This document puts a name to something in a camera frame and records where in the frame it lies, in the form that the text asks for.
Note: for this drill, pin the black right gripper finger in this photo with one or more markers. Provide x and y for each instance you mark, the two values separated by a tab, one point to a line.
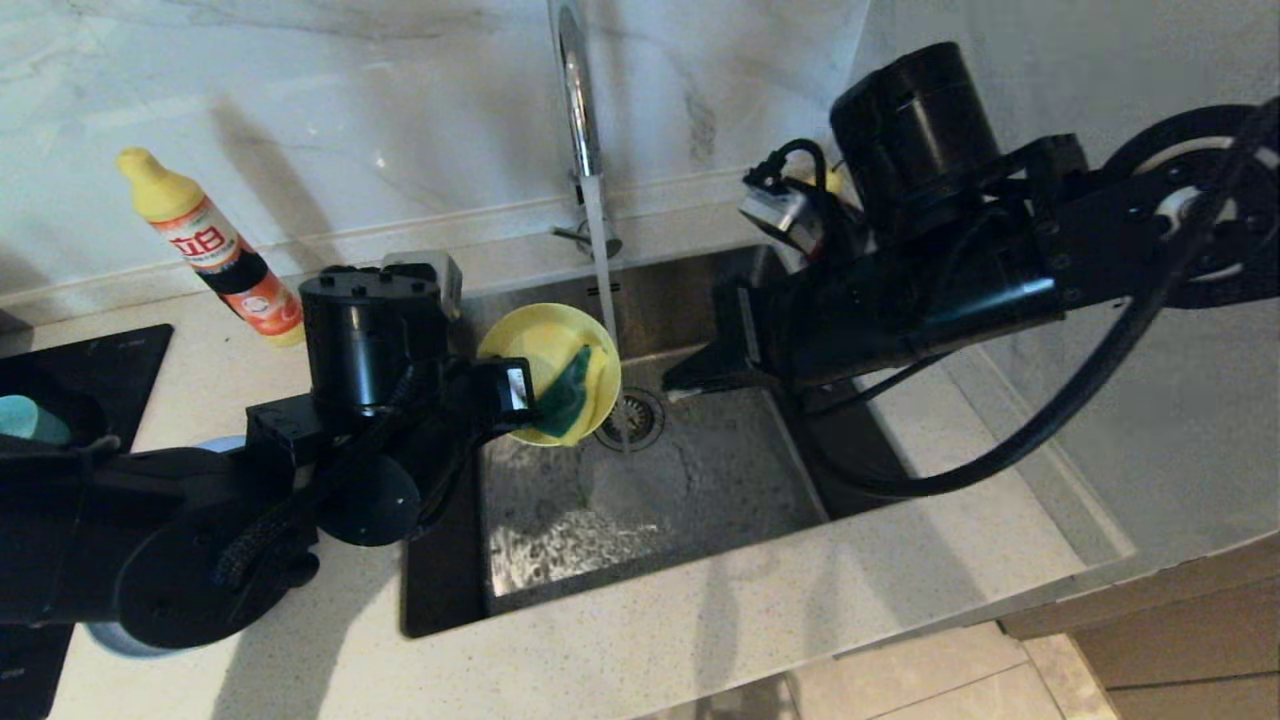
710	370

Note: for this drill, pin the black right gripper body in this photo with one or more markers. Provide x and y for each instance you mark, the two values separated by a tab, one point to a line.
755	325

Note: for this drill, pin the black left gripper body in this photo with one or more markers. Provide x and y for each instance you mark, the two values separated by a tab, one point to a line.
505	395

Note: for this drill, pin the yellow sponge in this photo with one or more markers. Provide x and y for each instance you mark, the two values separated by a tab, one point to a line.
570	395

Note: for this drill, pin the yellow plastic bowl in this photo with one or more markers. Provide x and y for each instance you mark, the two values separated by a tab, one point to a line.
540	340

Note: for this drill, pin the chrome faucet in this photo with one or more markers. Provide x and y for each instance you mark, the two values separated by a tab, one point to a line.
580	100

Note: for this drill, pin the white orange dish soap bottle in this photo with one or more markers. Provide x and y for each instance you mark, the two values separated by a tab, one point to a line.
220	250

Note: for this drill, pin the blue-grey plate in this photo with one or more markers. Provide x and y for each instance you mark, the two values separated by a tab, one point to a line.
120	642

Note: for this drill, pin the teal plastic bowl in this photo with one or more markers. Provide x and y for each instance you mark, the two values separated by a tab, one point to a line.
30	422

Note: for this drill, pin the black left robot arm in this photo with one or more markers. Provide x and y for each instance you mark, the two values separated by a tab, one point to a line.
370	340

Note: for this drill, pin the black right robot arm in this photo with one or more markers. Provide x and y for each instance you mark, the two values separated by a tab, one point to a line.
950	280

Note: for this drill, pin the round metal sink drain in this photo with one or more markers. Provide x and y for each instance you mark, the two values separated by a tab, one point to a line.
645	420

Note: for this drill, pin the stainless steel sink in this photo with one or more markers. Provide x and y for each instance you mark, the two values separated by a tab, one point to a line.
700	500

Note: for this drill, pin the running water stream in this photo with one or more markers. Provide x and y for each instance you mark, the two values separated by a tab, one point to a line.
605	280

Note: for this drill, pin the yellow pear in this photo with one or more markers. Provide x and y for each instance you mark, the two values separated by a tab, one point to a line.
838	180

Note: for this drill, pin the black induction cooktop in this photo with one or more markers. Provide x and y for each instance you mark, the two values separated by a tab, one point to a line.
120	360

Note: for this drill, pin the wooden cabinet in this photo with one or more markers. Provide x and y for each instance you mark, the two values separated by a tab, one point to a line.
1180	650

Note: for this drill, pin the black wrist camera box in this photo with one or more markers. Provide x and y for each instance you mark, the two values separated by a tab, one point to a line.
435	275

